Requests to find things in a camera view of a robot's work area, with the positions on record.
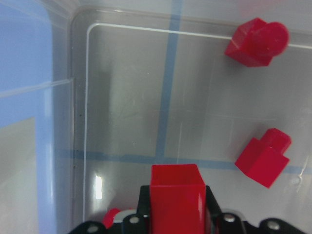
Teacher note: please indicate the clear plastic storage box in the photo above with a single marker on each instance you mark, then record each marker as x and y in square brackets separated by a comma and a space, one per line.
[152, 85]

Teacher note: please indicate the red block far corner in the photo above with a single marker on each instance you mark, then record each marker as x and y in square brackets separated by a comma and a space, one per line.
[108, 219]

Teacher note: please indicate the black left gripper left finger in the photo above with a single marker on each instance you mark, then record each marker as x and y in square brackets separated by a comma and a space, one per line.
[132, 221]

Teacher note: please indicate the red block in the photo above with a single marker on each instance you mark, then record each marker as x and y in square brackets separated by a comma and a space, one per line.
[177, 197]
[263, 160]
[256, 42]

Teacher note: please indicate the blue plastic tray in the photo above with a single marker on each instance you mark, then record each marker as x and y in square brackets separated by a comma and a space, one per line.
[35, 118]

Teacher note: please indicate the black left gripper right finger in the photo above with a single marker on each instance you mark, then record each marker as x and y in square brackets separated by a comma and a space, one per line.
[220, 222]

